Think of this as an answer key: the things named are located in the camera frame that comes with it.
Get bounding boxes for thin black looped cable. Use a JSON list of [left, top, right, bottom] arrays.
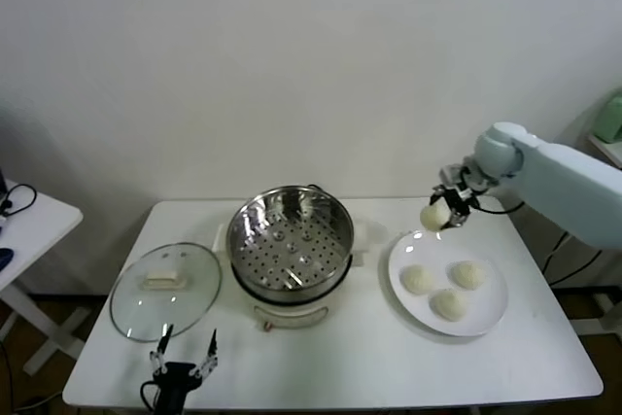
[[0, 183, 39, 218]]

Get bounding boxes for black cable with adapter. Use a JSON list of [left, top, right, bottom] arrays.
[[541, 232, 604, 289]]

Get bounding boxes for green box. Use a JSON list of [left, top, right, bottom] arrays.
[[595, 91, 622, 144]]

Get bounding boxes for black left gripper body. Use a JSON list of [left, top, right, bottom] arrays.
[[154, 361, 201, 391]]

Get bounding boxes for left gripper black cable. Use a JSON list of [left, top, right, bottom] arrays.
[[139, 380, 161, 412]]

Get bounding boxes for steel steamer pot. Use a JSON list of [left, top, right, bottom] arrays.
[[213, 222, 373, 333]]

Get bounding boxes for glass pot lid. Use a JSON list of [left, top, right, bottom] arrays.
[[109, 241, 224, 343]]

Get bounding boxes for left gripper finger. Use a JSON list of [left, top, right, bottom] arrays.
[[148, 323, 175, 380], [190, 329, 221, 380]]

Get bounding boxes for steel steamer basket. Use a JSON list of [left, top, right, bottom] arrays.
[[225, 185, 356, 293]]

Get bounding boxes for white steamed baozi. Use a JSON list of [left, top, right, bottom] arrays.
[[419, 203, 452, 233], [431, 288, 468, 323], [449, 260, 490, 292], [399, 263, 434, 295]]

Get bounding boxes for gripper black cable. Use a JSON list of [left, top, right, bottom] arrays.
[[473, 198, 526, 216], [139, 380, 161, 412]]

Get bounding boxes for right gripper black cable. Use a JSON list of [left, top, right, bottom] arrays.
[[473, 198, 526, 216]]

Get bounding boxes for white side table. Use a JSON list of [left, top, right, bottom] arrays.
[[0, 180, 85, 377]]

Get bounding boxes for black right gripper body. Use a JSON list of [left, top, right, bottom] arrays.
[[439, 182, 480, 215]]

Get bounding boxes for white plate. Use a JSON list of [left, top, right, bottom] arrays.
[[387, 228, 510, 337]]

